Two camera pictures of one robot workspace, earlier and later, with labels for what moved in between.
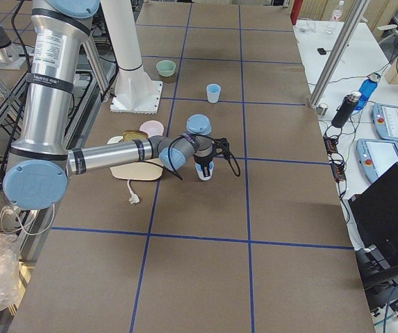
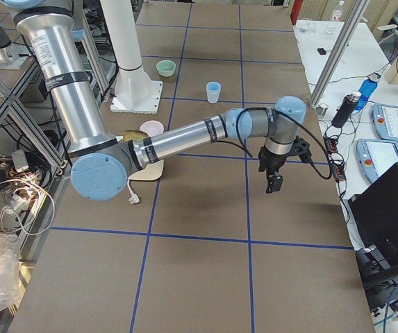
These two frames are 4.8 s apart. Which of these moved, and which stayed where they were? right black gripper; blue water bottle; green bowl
Moved: right black gripper
Stayed: blue water bottle; green bowl
